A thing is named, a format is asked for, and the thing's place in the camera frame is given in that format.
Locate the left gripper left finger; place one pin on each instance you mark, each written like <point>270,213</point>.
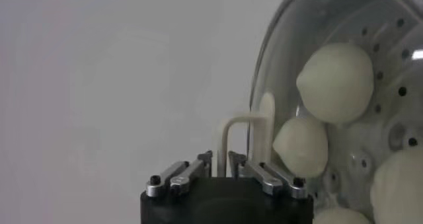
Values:
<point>180,175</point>

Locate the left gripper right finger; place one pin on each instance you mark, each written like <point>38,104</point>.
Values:
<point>267,179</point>

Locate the white steamed baozi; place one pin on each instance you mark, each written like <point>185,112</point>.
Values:
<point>398,187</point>
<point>302,146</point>
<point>335,81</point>
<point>340,217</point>

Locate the perforated steel steamer basket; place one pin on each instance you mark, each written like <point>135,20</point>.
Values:
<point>398,113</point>

